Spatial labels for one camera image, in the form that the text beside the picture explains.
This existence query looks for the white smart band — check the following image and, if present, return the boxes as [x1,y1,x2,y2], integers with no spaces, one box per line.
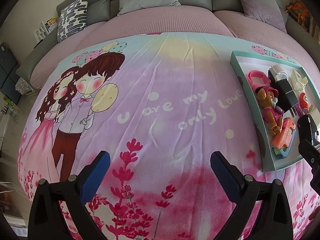
[268,64,289,82]

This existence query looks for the red white glue bottle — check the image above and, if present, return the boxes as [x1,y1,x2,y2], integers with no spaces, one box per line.
[299,92,309,114]

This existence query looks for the books beside sofa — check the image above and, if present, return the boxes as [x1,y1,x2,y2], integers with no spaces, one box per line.
[33,17,58,42]

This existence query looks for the cartoon couple printed blanket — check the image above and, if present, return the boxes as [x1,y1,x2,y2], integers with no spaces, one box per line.
[17,33,319,239]

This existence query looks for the grey sofa with pink cover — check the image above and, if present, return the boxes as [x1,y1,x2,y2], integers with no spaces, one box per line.
[16,0,319,89]

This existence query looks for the grey purple cushion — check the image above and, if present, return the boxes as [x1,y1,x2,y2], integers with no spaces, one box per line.
[240,0,286,33]

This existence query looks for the cream plastic hair claw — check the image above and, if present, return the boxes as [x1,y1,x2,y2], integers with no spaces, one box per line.
[291,70,308,91]

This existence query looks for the black white patterned cushion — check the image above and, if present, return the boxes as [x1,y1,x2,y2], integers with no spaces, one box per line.
[57,0,88,43]

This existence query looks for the pink brown puppy figure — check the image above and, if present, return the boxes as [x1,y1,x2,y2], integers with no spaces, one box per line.
[257,86,284,136]

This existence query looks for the pink smart watch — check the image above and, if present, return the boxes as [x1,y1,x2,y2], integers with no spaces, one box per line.
[246,70,271,92]

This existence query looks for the orange decorative ornament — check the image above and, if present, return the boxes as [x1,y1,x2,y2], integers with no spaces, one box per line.
[285,1,311,31]

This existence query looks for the black power adapter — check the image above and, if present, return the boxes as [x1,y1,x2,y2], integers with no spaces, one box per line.
[274,79,298,118]

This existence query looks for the white power adapter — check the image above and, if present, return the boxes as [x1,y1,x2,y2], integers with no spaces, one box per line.
[308,105,320,132]

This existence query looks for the teal shallow cardboard tray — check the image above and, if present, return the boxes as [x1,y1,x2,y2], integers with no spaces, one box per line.
[230,51,319,172]

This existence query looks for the dark cabinet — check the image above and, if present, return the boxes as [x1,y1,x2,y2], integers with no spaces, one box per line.
[0,43,22,104]

